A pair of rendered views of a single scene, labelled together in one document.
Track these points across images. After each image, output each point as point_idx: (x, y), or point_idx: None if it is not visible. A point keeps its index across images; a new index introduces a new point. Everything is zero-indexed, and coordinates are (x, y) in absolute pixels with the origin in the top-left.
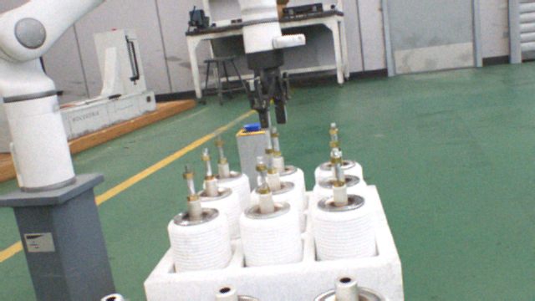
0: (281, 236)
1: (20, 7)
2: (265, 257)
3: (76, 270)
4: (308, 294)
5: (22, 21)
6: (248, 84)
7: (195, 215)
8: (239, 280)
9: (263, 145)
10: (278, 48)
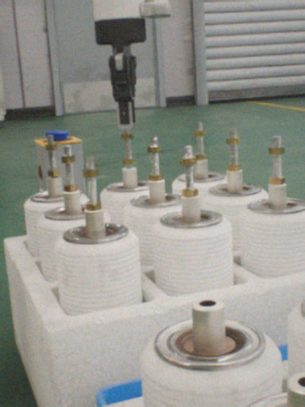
0: (224, 249)
1: None
2: (204, 279)
3: None
4: (267, 320)
5: None
6: (113, 61)
7: (99, 230)
8: (184, 311)
9: (79, 158)
10: (156, 14)
